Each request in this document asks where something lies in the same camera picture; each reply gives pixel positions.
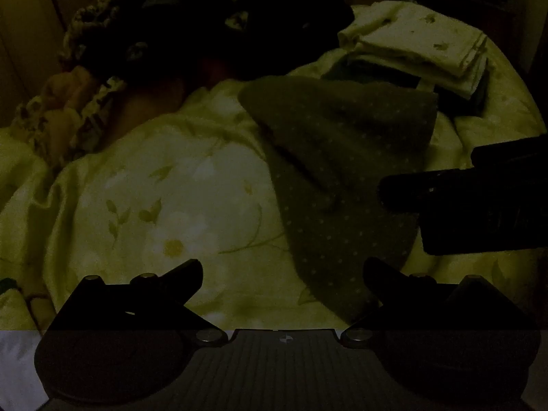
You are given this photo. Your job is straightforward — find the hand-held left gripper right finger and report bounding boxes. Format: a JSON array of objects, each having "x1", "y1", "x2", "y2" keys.
[{"x1": 340, "y1": 257, "x2": 530, "y2": 348}]

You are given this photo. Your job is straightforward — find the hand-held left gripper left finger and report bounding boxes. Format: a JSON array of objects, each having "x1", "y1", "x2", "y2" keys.
[{"x1": 47, "y1": 259, "x2": 228, "y2": 347}]

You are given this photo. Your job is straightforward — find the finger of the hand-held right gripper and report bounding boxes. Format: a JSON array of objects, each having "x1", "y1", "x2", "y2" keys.
[
  {"x1": 470, "y1": 135, "x2": 548, "y2": 169},
  {"x1": 378, "y1": 169, "x2": 474, "y2": 215}
]

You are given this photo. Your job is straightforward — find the grey dotted shirt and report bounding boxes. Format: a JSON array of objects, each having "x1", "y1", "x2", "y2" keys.
[{"x1": 237, "y1": 75, "x2": 440, "y2": 330}]

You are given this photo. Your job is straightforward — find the dark patterned clothes pile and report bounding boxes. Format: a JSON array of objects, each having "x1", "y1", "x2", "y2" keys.
[{"x1": 184, "y1": 0, "x2": 357, "y2": 84}]

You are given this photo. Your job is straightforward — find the pile of dark clothes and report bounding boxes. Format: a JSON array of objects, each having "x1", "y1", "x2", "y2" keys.
[{"x1": 58, "y1": 0, "x2": 206, "y2": 95}]

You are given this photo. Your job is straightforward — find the floral duvet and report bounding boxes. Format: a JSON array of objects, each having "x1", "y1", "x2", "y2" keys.
[{"x1": 0, "y1": 2, "x2": 548, "y2": 339}]

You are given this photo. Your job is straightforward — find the dark folded garment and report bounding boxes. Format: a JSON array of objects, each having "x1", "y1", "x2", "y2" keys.
[{"x1": 320, "y1": 57, "x2": 489, "y2": 117}]

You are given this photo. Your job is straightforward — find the white folded printed garment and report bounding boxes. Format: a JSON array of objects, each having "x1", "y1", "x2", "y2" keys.
[{"x1": 337, "y1": 0, "x2": 489, "y2": 99}]

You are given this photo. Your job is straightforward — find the tan pillow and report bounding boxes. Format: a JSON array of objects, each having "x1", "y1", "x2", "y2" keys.
[{"x1": 113, "y1": 58, "x2": 242, "y2": 148}]

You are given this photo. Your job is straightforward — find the patterned ruffled pillow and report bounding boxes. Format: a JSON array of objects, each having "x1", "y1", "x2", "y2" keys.
[{"x1": 11, "y1": 67, "x2": 127, "y2": 157}]

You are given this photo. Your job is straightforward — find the orange plush toy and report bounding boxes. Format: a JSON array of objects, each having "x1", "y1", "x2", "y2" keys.
[{"x1": 40, "y1": 68, "x2": 101, "y2": 131}]

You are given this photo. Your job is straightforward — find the padded headboard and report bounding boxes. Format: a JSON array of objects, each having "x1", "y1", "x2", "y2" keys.
[{"x1": 0, "y1": 0, "x2": 75, "y2": 127}]

